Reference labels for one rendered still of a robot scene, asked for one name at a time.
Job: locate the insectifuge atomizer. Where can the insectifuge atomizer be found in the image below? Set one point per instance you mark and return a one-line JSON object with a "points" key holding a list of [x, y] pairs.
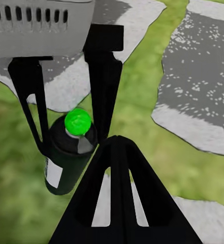
{"points": [[73, 140]]}

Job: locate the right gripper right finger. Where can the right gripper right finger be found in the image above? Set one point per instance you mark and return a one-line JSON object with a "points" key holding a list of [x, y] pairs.
{"points": [[167, 224]]}

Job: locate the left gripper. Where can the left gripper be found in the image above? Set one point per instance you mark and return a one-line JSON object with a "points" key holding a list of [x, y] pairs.
{"points": [[104, 74]]}

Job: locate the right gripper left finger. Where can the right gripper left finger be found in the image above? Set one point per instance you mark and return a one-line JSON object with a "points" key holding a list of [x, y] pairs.
{"points": [[75, 224]]}

